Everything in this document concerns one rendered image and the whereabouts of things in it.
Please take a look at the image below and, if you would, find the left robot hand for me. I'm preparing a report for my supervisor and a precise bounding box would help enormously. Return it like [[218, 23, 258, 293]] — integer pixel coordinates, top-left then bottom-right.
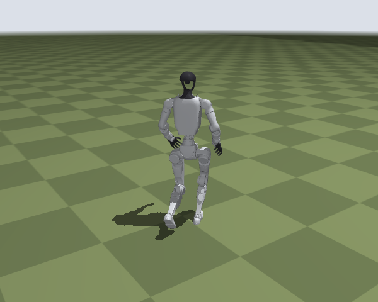
[[168, 137, 182, 149]]

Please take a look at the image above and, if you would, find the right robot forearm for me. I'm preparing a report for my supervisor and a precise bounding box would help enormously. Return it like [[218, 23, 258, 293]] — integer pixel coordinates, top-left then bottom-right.
[[212, 124, 221, 146]]

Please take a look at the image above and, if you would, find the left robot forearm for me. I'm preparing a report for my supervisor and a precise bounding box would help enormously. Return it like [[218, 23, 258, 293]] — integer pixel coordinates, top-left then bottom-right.
[[159, 128, 175, 142]]

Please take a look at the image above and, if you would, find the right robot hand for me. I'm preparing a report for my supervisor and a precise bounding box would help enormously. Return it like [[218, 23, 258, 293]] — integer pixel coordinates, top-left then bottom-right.
[[214, 143, 222, 156]]

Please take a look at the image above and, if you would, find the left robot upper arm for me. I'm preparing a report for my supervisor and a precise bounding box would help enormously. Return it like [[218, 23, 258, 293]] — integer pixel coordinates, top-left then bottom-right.
[[158, 98, 174, 130]]

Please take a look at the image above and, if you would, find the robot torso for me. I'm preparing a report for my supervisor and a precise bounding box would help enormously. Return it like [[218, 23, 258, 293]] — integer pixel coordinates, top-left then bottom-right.
[[173, 94, 202, 160]]

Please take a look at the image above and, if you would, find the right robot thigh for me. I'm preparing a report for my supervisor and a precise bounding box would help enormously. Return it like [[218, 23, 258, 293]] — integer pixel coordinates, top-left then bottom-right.
[[196, 147, 211, 187]]

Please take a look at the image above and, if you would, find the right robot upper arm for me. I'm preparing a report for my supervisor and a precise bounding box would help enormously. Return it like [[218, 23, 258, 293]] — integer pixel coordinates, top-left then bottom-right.
[[199, 99, 219, 133]]

